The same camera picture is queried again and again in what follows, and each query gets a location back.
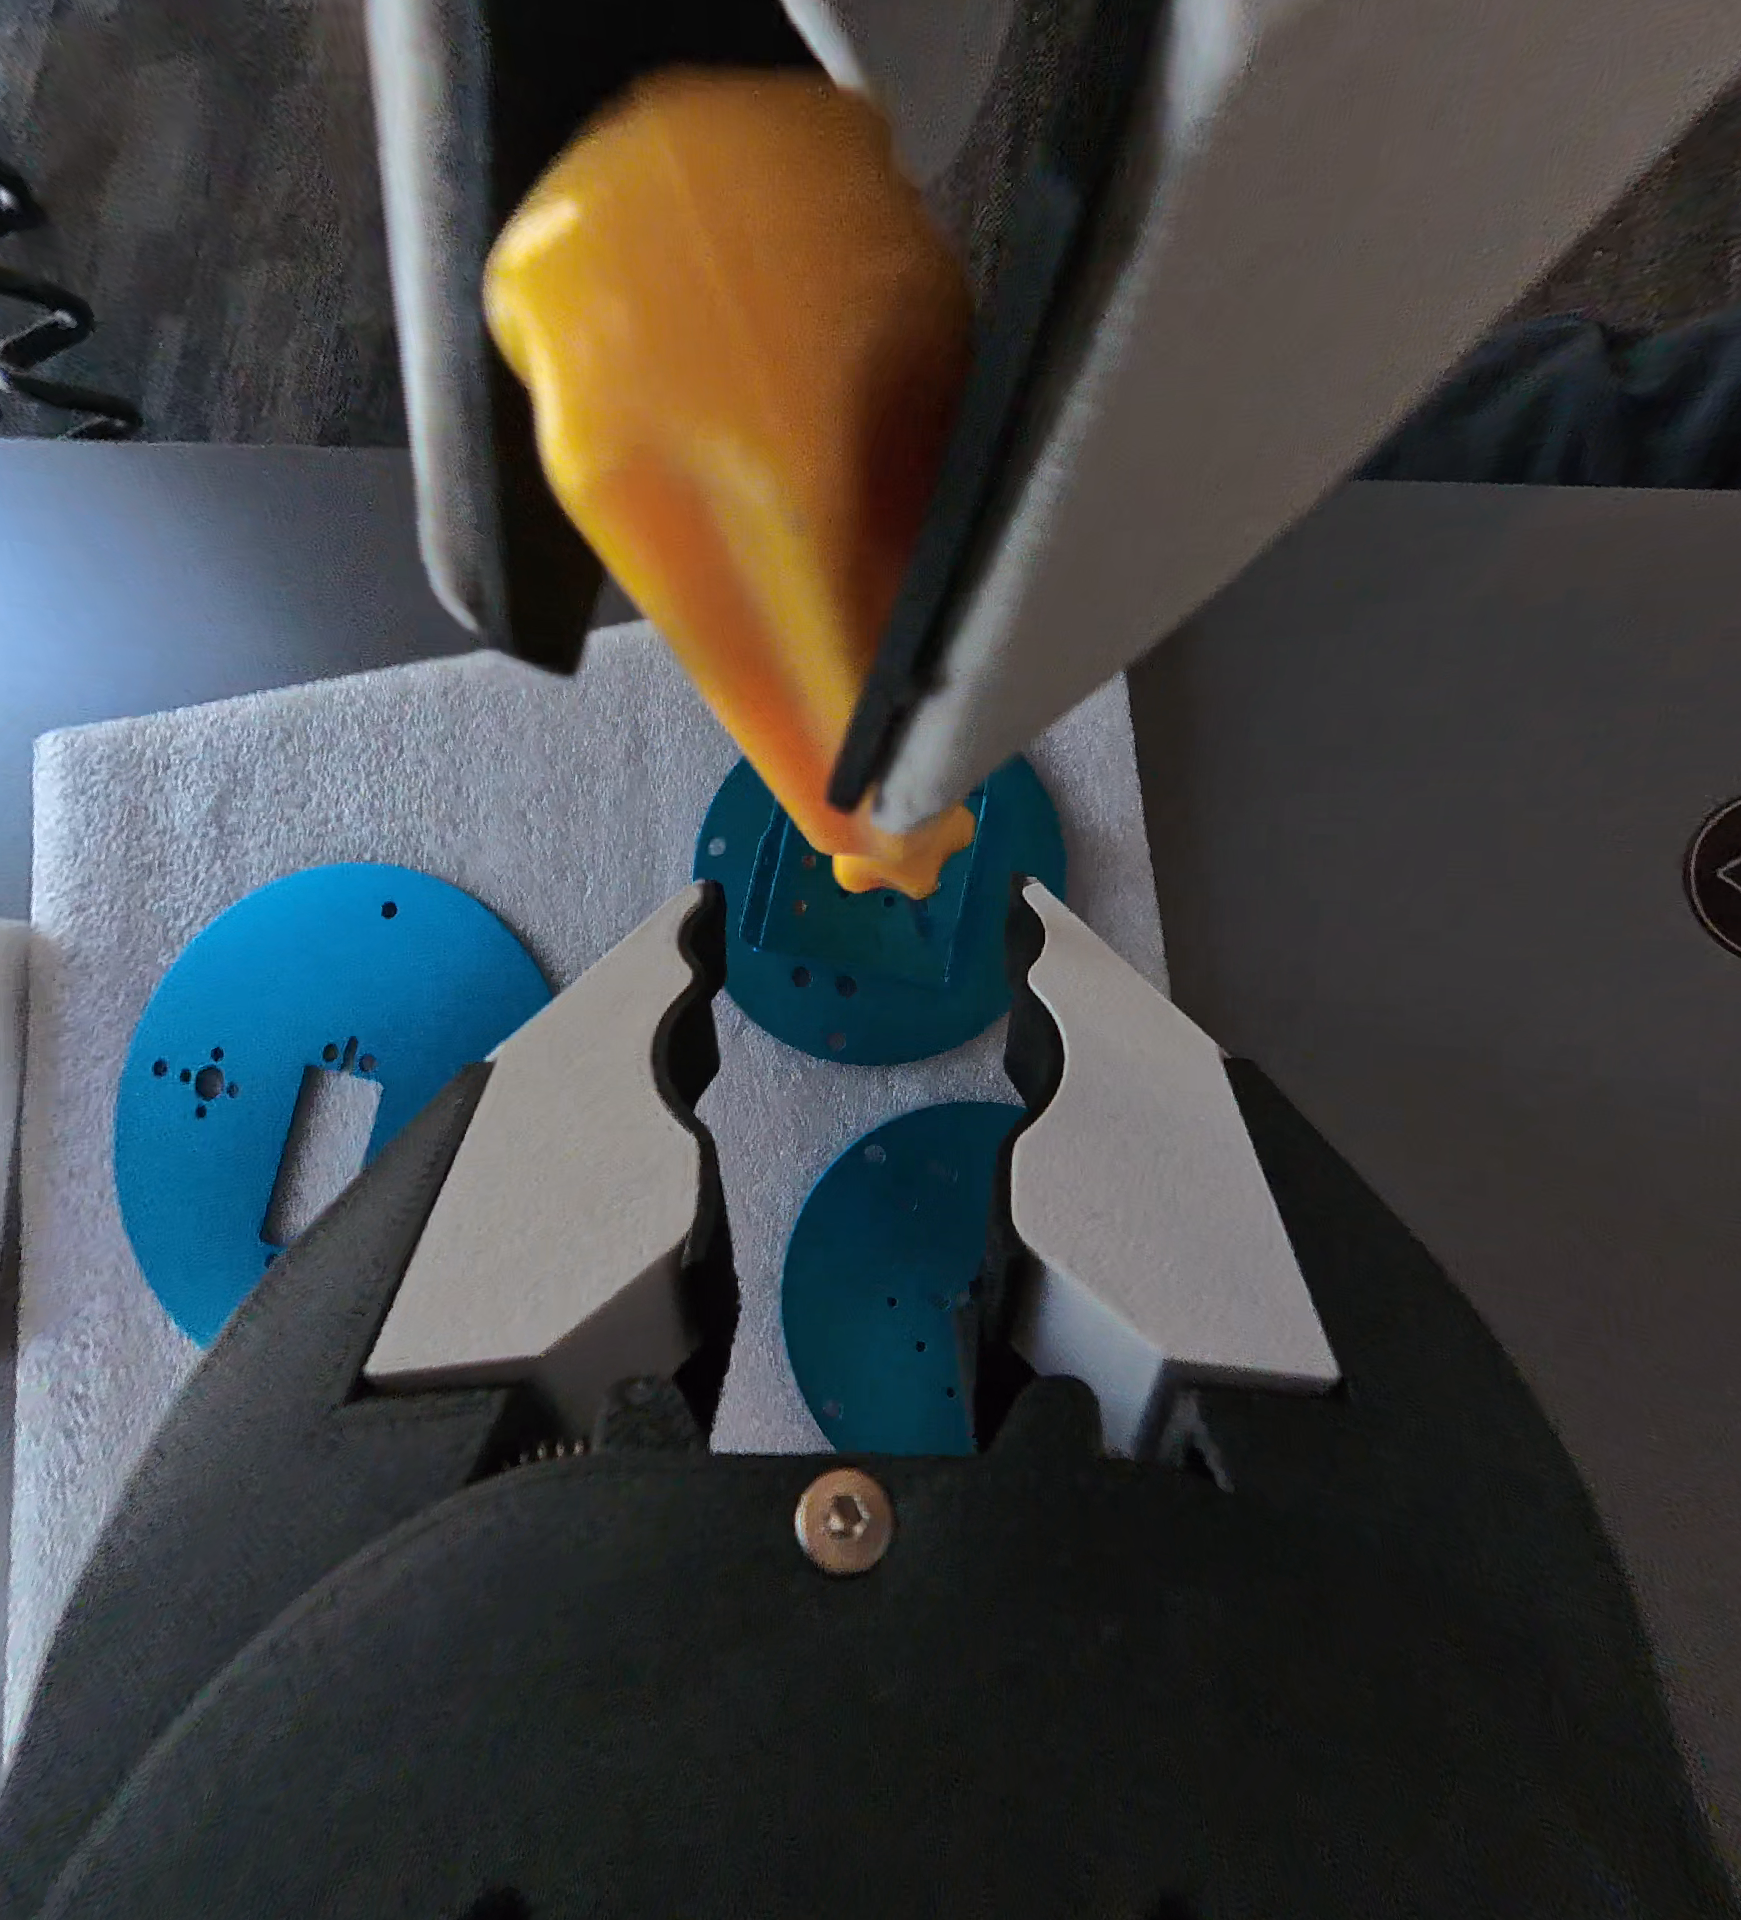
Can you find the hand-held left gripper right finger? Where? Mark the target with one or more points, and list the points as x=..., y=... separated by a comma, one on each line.
x=1171, y=1200

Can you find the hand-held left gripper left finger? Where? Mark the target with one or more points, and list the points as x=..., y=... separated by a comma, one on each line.
x=539, y=1200

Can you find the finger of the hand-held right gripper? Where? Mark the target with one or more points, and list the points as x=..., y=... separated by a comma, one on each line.
x=426, y=302
x=1334, y=224

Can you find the blue perforated mounting disc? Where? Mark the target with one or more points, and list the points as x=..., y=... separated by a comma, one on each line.
x=809, y=1020

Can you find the blue metal bracket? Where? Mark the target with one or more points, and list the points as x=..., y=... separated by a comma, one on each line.
x=870, y=945

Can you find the small blue metal disc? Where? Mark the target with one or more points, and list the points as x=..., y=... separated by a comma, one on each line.
x=870, y=1277

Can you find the dark pants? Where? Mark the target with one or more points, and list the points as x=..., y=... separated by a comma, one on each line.
x=1635, y=407

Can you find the blue disc with rectangular cutout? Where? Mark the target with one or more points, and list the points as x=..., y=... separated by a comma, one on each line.
x=178, y=1200

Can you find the white foam sheet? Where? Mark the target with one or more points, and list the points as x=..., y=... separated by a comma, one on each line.
x=209, y=781

